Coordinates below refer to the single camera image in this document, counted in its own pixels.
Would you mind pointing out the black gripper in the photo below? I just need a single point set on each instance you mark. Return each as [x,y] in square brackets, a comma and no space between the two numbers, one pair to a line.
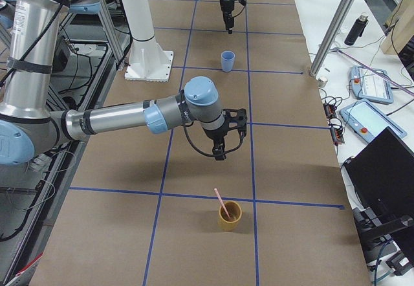
[214,134]
[226,6]

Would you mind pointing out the light blue plastic cup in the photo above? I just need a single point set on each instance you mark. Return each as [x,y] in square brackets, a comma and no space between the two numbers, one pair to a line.
[227,60]

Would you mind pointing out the yellow bamboo cup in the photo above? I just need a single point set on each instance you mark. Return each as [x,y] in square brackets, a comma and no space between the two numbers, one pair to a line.
[235,212]

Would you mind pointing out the pink chopstick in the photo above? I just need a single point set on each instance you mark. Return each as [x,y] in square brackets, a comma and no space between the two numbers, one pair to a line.
[223,206]

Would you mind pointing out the small metal cylinder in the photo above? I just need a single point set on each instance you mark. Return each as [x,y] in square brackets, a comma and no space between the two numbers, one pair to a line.
[322,81]

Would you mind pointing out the black water bottle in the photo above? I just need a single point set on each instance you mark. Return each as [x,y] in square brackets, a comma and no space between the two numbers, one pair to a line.
[357,29]

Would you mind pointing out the upper blue teach pendant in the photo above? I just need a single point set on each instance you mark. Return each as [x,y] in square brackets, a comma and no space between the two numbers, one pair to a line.
[366,84]

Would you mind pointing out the blue teach pendant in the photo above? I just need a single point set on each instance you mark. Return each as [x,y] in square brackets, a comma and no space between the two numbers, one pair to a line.
[366,84]
[367,121]

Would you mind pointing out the lower blue teach pendant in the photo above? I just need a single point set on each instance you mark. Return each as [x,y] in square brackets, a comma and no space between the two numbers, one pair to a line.
[367,121]

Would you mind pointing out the black laptop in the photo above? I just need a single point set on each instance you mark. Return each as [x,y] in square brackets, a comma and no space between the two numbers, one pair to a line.
[382,175]

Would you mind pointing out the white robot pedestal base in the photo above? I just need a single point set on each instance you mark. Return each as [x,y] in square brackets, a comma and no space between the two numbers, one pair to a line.
[147,60]

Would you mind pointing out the aluminium frame post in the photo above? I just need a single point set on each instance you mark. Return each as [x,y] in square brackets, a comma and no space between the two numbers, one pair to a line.
[337,20]

